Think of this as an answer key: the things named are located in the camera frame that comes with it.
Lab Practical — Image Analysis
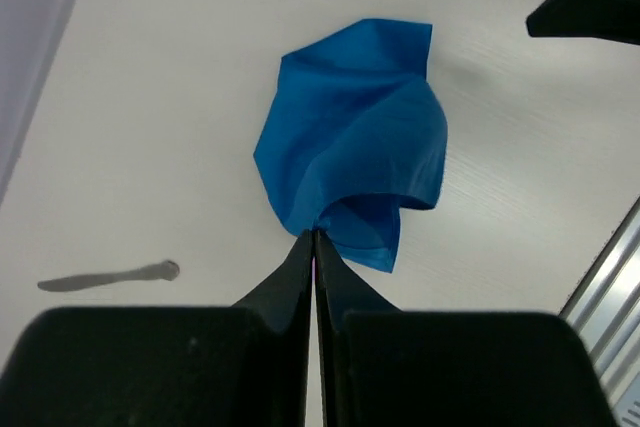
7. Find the aluminium front rail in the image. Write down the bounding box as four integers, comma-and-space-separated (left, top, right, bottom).
561, 203, 639, 426

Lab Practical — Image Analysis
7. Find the silver table knife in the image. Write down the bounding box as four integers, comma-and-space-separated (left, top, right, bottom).
37, 260, 180, 293

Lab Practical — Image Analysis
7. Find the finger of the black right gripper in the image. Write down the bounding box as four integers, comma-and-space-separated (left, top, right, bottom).
526, 0, 639, 45

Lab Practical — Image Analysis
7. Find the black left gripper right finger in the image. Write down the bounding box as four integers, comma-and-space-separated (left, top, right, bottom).
314, 231, 615, 426

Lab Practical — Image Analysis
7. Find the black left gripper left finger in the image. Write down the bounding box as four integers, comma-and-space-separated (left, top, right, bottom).
1, 233, 313, 426

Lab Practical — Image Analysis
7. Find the blue cloth napkin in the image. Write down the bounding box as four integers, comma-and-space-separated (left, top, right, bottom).
254, 18, 448, 273

